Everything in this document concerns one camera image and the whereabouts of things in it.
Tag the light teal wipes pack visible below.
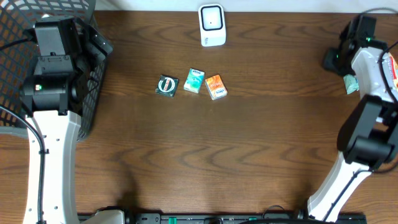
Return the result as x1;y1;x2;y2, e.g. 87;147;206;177
343;74;359;95

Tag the yellow blue snack bag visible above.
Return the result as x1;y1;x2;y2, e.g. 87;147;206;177
388;53;398;91

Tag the round black tin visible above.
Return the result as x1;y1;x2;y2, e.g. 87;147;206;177
155;75;179;98

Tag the green tissue pack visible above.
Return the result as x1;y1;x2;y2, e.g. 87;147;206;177
183;68;205;93

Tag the orange tissue pack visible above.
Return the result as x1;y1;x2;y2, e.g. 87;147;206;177
205;75;228;100

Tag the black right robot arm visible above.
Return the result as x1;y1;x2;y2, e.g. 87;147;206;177
297;11;397;223

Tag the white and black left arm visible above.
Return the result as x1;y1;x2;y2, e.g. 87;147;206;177
21;16;113;223

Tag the dark grey mesh basket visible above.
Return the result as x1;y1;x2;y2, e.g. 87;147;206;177
1;0;107;141

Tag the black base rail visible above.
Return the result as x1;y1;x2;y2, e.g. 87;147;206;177
127;212;368;224

